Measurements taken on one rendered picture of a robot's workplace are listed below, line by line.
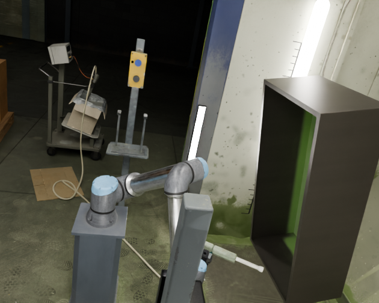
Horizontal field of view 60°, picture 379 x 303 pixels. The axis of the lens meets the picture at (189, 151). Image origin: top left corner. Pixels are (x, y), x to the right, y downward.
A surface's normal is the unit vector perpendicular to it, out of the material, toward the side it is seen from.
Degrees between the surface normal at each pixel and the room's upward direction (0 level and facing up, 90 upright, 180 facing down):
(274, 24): 90
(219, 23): 90
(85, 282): 90
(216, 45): 90
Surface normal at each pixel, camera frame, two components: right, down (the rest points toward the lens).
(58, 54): 0.14, 0.43
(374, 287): -0.72, -0.59
